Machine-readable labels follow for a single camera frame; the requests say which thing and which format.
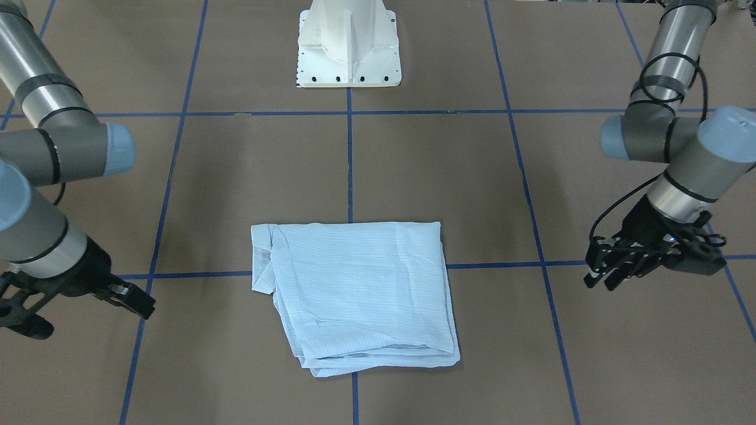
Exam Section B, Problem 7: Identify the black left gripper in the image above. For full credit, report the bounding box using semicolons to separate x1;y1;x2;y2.
584;196;676;291

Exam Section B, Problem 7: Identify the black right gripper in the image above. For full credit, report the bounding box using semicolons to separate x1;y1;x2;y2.
53;237;156;320

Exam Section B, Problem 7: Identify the light blue button-up shirt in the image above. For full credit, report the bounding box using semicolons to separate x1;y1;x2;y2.
249;221;461;378

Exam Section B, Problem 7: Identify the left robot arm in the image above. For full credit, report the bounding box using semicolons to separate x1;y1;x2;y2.
584;1;755;290

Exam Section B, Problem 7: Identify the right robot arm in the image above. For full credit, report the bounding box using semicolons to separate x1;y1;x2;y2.
2;1;155;326

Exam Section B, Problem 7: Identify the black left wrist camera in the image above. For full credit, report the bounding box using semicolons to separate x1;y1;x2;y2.
661;210;727;276

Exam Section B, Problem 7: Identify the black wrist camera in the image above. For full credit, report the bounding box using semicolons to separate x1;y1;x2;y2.
1;271;63;341
661;210;727;276

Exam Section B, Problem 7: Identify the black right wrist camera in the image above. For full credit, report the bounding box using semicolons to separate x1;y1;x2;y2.
1;271;63;341

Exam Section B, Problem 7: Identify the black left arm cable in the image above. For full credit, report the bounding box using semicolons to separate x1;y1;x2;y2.
588;52;709;243

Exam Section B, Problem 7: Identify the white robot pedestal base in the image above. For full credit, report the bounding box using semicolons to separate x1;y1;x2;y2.
295;1;402;88

